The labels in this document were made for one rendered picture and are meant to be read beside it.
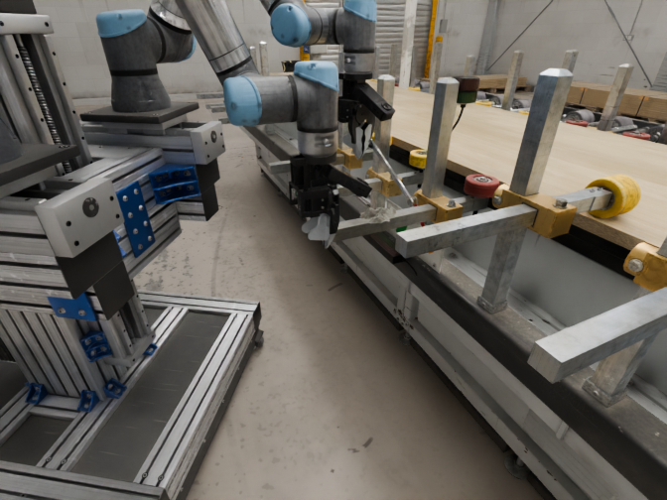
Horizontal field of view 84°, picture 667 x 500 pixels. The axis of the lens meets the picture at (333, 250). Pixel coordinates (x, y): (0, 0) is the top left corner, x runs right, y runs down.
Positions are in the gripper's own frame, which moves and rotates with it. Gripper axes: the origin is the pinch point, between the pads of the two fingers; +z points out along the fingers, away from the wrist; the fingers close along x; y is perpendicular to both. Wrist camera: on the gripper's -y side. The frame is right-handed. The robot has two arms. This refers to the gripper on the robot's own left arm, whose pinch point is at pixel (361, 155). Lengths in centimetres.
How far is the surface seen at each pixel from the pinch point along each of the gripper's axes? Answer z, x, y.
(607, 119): 2, -113, -32
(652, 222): 3, -16, -63
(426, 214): 8.6, 3.3, -24.1
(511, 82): -7, -131, 17
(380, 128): -5.2, -9.9, 1.9
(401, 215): 7.5, 9.9, -21.6
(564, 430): 37, 13, -66
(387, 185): 9.2, -6.8, -4.4
